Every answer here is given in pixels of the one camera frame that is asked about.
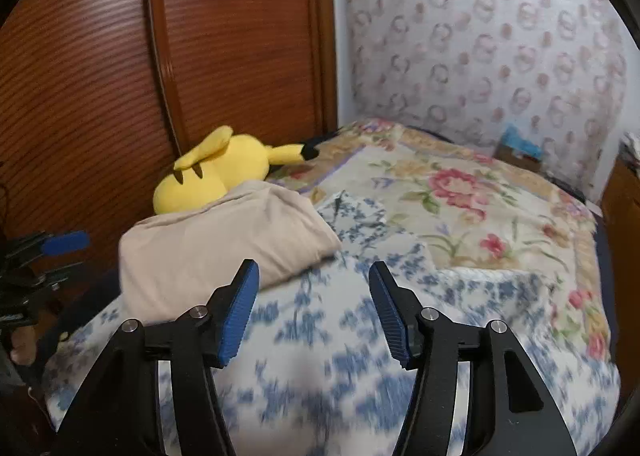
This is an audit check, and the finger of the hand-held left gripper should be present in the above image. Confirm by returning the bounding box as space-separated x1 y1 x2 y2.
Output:
5 230 92 263
0 261 84 293

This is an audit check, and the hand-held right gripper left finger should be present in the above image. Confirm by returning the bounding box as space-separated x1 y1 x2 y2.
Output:
55 259 262 456

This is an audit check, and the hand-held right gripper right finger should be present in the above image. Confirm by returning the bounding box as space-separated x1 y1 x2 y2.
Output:
368 260 577 456

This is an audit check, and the beige printed t-shirt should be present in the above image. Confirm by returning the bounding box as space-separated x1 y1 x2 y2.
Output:
119 181 343 324

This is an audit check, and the person's left hand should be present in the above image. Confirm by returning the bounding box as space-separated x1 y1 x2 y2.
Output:
10 326 39 367

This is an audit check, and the pink floral quilt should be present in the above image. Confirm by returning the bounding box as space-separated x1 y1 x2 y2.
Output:
265 119 613 362

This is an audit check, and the yellow plush toy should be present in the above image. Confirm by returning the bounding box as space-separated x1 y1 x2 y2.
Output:
152 125 321 216

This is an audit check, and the teal cloth on box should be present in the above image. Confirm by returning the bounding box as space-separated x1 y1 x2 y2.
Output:
502 125 543 159

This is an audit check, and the wooden cabinet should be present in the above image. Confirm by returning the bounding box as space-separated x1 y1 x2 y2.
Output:
600 156 640 277

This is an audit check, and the wooden louvered wardrobe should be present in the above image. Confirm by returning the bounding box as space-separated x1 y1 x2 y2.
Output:
0 0 338 437

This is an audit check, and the circle patterned sheer curtain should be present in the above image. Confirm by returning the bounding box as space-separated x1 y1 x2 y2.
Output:
342 0 628 202

